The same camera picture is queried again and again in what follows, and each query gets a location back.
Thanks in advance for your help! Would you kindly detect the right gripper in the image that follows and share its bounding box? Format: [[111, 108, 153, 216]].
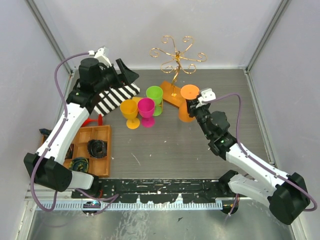
[[186, 94, 213, 139]]

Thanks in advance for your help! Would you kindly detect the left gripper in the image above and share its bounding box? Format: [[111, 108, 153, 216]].
[[95, 58, 140, 94]]

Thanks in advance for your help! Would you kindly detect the orange plastic wine glass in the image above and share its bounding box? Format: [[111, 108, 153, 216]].
[[178, 84, 200, 123]]

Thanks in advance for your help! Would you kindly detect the gold wire wine glass rack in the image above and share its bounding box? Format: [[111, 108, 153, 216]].
[[149, 35, 208, 108]]

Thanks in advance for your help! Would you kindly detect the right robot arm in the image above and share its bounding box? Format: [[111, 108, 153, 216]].
[[185, 88, 317, 225]]

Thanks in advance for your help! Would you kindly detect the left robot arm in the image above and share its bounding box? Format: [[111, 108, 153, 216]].
[[23, 57, 139, 198]]

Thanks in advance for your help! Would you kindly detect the yellow plastic wine glass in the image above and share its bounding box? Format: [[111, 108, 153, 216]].
[[132, 96, 142, 104]]

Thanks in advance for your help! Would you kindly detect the yellow-orange plastic wine glass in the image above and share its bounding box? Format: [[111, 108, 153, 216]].
[[120, 99, 140, 130]]

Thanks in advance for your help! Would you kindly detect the green plastic wine glass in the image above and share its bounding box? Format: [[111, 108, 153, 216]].
[[146, 85, 163, 117]]

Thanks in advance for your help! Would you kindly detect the magenta plastic wine glass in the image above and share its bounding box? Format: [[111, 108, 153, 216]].
[[137, 97, 155, 128]]

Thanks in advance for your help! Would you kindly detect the red plastic wine glass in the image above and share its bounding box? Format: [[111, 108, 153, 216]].
[[81, 114, 103, 127]]

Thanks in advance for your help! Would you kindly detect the black white striped cloth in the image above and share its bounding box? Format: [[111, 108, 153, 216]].
[[94, 83, 141, 117]]

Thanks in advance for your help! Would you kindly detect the rolled dark orange-floral tie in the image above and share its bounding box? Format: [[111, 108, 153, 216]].
[[39, 128, 52, 137]]

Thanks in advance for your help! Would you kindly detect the rolled blue-yellow tie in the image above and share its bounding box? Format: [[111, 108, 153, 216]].
[[68, 157, 89, 173]]

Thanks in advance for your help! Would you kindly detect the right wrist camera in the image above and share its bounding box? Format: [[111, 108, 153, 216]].
[[196, 88, 216, 108]]

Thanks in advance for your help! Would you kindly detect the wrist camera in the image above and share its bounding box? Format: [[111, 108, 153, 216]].
[[94, 46, 112, 67], [196, 88, 216, 108]]

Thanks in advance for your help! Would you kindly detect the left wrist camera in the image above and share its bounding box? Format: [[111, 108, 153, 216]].
[[94, 46, 112, 67]]

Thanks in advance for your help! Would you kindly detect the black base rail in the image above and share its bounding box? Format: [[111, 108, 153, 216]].
[[71, 177, 248, 205]]

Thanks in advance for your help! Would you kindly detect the white slotted cable duct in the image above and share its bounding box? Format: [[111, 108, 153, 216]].
[[34, 201, 223, 210]]

